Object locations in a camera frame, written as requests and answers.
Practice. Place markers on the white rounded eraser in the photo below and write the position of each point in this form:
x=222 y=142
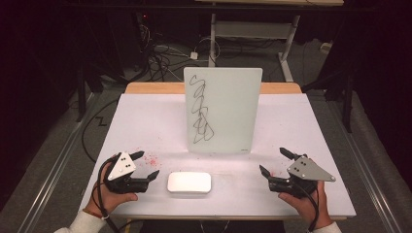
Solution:
x=189 y=183

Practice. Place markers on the person's dark clothing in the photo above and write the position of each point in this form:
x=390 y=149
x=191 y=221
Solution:
x=210 y=227

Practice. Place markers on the black metal stand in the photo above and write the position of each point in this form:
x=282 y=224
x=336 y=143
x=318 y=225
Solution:
x=347 y=103
x=81 y=97

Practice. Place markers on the white metal desk frame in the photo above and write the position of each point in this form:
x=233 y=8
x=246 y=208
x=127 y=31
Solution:
x=252 y=29

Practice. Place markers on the wooden table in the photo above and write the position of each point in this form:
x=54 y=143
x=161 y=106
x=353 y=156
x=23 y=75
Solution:
x=155 y=88

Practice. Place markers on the person's right hand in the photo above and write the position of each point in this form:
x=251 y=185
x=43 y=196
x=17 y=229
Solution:
x=307 y=208

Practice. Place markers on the white power strip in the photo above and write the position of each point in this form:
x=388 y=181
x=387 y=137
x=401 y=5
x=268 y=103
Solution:
x=325 y=48

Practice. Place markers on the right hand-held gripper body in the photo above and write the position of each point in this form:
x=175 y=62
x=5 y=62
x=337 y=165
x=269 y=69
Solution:
x=306 y=170

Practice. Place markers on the white power adapter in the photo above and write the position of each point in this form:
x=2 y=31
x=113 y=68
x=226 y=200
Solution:
x=193 y=55

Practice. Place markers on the white glass writing board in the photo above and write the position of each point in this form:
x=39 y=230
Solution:
x=233 y=110

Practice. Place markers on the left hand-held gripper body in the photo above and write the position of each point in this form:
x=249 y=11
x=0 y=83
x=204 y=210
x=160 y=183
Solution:
x=123 y=168

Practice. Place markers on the metal floor rail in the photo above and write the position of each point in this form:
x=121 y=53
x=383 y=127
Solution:
x=366 y=174
x=55 y=168

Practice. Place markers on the person's left hand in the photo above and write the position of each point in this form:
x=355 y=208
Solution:
x=107 y=200

